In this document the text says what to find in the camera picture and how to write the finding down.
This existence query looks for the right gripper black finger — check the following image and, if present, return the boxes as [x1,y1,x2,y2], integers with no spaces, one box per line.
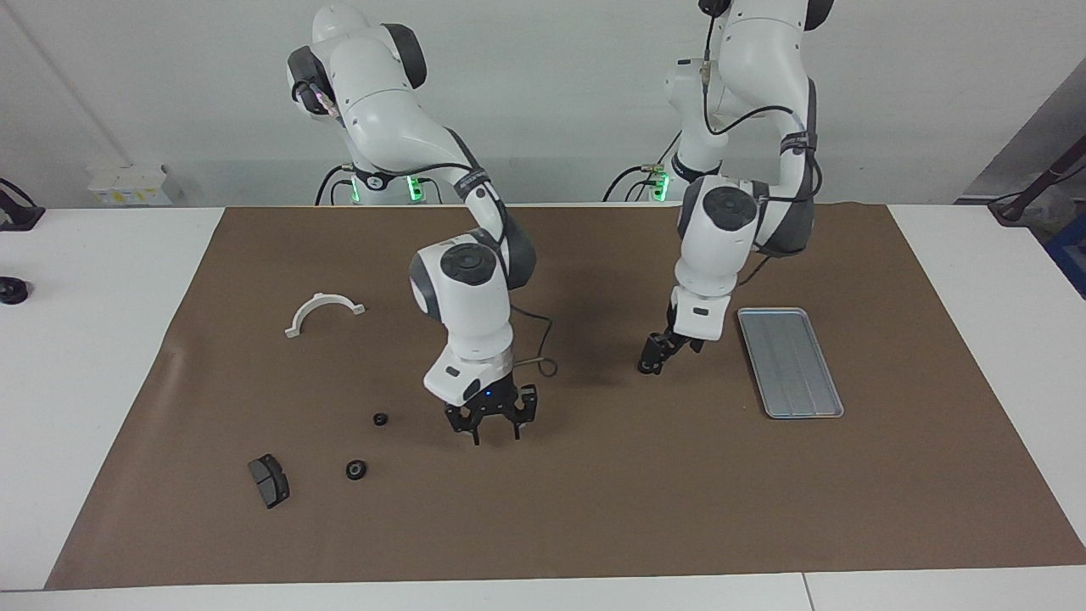
[506,384,540,440]
[445,406,483,446]

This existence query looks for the grey metal tray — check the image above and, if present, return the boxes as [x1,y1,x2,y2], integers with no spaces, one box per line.
[736,307,846,420]

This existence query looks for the brown table mat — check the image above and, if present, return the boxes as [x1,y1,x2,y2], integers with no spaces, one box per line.
[44,202,1086,591]

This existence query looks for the dark grey brake pad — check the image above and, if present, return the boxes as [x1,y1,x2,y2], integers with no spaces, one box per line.
[248,454,291,510]

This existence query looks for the black stand rod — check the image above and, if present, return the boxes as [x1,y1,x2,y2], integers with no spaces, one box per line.
[988,136,1086,226]

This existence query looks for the blue crate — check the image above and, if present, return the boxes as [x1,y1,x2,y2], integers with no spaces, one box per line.
[1045,212,1086,298]

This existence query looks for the white labelled box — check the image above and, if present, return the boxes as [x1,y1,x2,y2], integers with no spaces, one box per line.
[87,164,183,206]

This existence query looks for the black table clamp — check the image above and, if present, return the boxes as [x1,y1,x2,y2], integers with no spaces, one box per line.
[0,178,45,232]

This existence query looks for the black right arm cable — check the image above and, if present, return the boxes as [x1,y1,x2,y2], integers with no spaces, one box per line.
[390,161,559,379]

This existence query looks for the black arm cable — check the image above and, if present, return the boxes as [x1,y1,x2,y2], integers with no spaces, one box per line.
[700,0,824,285]
[390,161,559,379]

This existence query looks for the black base cable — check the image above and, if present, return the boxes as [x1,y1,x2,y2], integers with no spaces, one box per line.
[314,164,444,206]
[602,127,684,205]

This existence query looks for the white semicircular bracket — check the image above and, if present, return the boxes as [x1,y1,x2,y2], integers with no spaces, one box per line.
[284,292,367,339]

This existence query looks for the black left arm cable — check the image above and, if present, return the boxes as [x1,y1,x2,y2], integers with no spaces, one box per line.
[700,0,824,285]

